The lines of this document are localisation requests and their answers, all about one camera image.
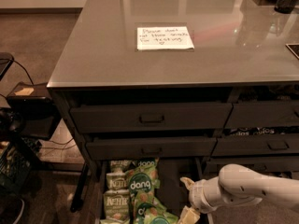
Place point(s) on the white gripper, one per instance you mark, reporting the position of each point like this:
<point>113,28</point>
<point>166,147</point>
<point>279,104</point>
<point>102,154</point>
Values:
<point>197,192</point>

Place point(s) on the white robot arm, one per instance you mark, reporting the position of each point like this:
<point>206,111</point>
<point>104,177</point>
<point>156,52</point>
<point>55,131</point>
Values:
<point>237,185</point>

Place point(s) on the green dang chip bag front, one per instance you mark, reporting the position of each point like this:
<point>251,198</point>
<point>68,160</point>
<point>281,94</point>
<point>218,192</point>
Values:
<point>149,210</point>

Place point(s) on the green dang chip bag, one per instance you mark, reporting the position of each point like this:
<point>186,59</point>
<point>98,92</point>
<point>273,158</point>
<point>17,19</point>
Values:
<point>144,178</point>
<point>146,162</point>
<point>149,210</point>

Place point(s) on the green dang chip bag upper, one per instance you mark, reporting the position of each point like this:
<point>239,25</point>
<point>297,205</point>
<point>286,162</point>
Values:
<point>144,178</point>

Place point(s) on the open bottom left drawer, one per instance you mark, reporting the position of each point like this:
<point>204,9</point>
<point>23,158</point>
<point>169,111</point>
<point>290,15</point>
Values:
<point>172,193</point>

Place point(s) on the middle left drawer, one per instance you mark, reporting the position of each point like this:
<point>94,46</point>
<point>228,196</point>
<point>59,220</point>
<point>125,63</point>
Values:
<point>121,149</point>

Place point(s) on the green dang chip bag back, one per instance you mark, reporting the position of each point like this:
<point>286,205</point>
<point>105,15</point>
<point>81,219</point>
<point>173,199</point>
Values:
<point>146,162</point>

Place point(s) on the middle right drawer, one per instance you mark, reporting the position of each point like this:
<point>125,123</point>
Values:
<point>271,144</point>

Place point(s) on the kettle chip bag front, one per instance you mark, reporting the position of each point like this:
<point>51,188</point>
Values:
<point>116,204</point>

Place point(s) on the kettle chip bag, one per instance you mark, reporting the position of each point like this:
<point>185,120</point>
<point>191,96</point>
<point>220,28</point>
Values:
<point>116,181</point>
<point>116,204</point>
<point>119,165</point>

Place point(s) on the kettle chip bag middle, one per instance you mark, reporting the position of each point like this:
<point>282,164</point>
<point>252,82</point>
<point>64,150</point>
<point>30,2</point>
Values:
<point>116,181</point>

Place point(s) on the kettle chip bag back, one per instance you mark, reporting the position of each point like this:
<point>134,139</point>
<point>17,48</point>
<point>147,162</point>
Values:
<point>119,165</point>

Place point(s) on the top left drawer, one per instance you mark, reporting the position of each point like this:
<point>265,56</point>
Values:
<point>149,117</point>

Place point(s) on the dark snack bags in drawer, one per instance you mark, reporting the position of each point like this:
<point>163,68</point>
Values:
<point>261,131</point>

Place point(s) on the bottom right drawer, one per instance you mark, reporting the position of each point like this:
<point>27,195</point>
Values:
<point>258,164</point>

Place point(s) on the top right drawer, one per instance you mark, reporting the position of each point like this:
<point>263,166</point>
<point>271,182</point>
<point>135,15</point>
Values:
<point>264,114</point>

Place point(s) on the dark metal drawer cabinet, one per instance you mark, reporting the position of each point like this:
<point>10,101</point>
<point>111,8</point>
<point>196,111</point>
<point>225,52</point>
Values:
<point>241,54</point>

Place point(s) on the white handwritten paper note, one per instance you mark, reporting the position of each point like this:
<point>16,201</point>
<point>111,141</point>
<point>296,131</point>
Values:
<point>156,38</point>

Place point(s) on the black crate with items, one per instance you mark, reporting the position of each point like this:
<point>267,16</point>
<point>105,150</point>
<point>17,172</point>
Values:
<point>14,168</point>

